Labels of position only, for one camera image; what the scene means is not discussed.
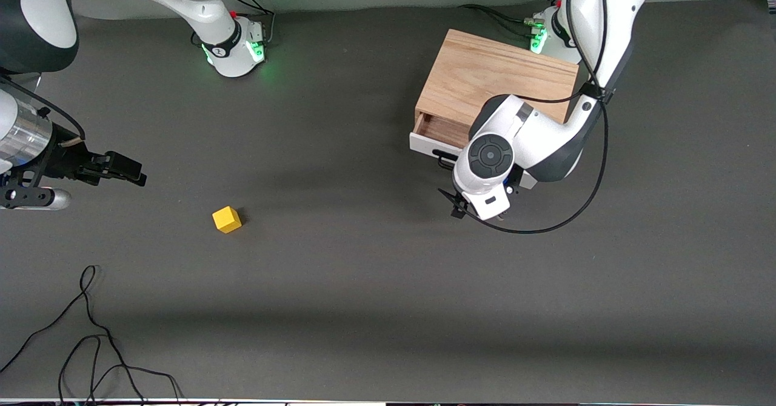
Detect white-fronted wooden drawer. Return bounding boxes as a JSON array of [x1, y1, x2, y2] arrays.
[[409, 112, 539, 190]]

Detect yellow cube block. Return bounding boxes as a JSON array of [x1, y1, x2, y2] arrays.
[[212, 206, 243, 234]]

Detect wooden drawer cabinet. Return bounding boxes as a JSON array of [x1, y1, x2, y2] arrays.
[[414, 28, 580, 137]]

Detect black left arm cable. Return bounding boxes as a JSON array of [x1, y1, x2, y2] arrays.
[[461, 0, 610, 235]]

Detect thin black loose cable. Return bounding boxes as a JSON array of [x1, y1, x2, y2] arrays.
[[0, 265, 184, 405]]

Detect black left arm base cables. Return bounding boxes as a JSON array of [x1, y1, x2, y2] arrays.
[[458, 0, 567, 38]]

